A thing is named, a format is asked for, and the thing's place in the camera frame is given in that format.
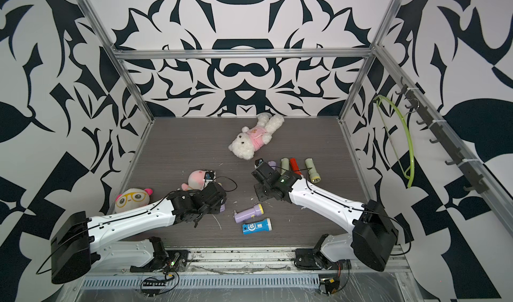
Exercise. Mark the white teddy bear pink shirt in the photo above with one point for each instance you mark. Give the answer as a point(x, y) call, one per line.
point(250, 140)

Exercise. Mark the black hook rack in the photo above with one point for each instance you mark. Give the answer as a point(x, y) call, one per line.
point(444, 135)

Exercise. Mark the panda plush pink striped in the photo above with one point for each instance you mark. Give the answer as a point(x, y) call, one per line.
point(133, 198)

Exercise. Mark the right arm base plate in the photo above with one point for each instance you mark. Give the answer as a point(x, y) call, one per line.
point(314, 260)

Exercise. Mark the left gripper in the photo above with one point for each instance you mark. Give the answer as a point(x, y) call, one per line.
point(217, 210)

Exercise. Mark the green hoop on wall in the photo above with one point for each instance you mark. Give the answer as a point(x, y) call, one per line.
point(409, 172)

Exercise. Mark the blue flashlight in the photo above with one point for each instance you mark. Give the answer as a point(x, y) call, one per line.
point(257, 227)

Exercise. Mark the pink striped plush pig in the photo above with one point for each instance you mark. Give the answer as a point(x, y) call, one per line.
point(195, 181)

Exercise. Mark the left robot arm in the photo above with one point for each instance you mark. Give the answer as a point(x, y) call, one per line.
point(77, 244)

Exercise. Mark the green flashlight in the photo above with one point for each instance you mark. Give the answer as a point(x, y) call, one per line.
point(285, 165)
point(314, 176)

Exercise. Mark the purple flashlight sideways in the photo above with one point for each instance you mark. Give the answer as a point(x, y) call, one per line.
point(255, 211)

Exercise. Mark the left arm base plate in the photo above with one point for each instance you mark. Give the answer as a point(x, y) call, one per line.
point(174, 260)

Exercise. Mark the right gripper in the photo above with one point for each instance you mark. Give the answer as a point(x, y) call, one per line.
point(260, 196)

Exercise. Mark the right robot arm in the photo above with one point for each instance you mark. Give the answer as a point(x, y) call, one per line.
point(370, 234)

